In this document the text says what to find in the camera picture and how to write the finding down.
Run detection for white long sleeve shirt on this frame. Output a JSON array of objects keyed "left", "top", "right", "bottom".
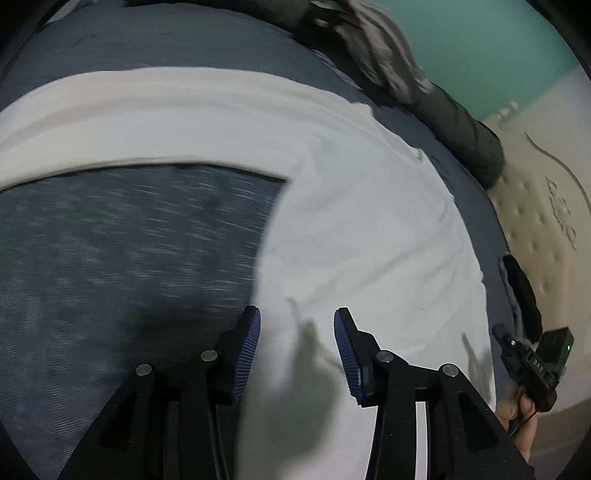
[{"left": 1, "top": 68, "right": 496, "bottom": 479}]

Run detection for person right hand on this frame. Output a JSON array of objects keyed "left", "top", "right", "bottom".
[{"left": 496, "top": 382, "right": 539, "bottom": 462}]

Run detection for cream tufted headboard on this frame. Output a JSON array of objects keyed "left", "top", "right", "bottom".
[{"left": 479, "top": 101, "right": 591, "bottom": 458}]

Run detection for blue bed sheet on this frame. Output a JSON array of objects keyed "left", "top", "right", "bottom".
[{"left": 1, "top": 1, "right": 512, "bottom": 479}]

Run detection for dark grey rolled duvet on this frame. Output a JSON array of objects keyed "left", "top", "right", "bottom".
[{"left": 409, "top": 85, "right": 506, "bottom": 190}]

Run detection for grey lilac garment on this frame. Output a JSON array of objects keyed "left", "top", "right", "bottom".
[{"left": 311, "top": 1, "right": 434, "bottom": 105}]

